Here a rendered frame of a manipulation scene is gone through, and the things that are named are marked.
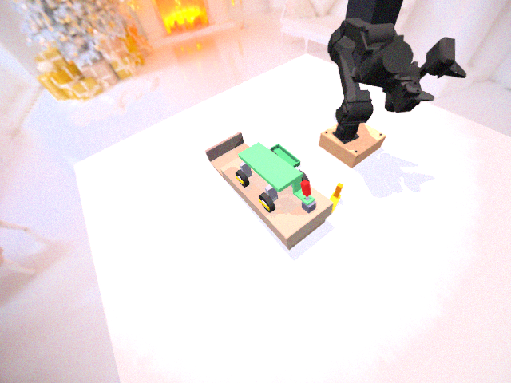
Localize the tan wooden ramp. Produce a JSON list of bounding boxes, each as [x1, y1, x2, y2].
[[205, 132, 334, 250]]

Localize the green tray rim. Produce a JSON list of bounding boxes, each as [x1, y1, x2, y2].
[[271, 143, 301, 168]]

